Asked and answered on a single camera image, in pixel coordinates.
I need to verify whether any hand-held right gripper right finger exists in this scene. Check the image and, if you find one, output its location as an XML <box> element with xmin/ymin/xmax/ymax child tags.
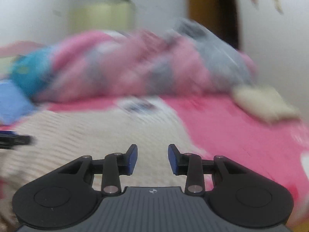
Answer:
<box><xmin>168</xmin><ymin>144</ymin><xmax>249</xmax><ymax>195</ymax></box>

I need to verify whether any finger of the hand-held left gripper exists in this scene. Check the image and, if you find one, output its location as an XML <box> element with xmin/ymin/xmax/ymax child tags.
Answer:
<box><xmin>0</xmin><ymin>130</ymin><xmax>32</xmax><ymax>149</ymax></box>

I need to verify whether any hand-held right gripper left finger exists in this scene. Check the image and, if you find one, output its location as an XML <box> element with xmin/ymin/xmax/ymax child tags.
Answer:
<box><xmin>58</xmin><ymin>144</ymin><xmax>138</xmax><ymax>195</ymax></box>

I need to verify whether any beige houndstooth knit cardigan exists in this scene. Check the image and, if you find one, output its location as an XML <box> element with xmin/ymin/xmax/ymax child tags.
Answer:
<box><xmin>0</xmin><ymin>104</ymin><xmax>206</xmax><ymax>224</ymax></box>

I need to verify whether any light blue pillow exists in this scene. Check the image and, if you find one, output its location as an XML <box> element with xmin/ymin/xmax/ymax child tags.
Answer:
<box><xmin>0</xmin><ymin>80</ymin><xmax>37</xmax><ymax>125</ymax></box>

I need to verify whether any teal striped pillow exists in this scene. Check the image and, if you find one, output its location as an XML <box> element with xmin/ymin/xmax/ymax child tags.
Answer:
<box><xmin>10</xmin><ymin>48</ymin><xmax>56</xmax><ymax>97</ymax></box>

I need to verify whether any pink floral fleece blanket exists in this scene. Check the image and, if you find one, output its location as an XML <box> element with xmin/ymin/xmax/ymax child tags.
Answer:
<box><xmin>0</xmin><ymin>95</ymin><xmax>309</xmax><ymax>232</ymax></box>

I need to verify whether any pink headboard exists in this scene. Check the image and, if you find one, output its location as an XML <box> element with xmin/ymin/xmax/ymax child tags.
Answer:
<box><xmin>0</xmin><ymin>41</ymin><xmax>49</xmax><ymax>56</ymax></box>

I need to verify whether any pink grey floral quilt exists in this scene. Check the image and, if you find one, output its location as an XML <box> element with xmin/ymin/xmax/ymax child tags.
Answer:
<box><xmin>31</xmin><ymin>18</ymin><xmax>258</xmax><ymax>102</ymax></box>

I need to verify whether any cream folded cloth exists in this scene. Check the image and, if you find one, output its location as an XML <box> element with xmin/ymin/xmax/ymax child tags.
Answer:
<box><xmin>231</xmin><ymin>84</ymin><xmax>300</xmax><ymax>124</ymax></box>

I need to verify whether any pale yellow cabinet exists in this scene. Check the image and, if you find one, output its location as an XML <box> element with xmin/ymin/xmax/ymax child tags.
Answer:
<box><xmin>70</xmin><ymin>1</ymin><xmax>135</xmax><ymax>33</ymax></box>

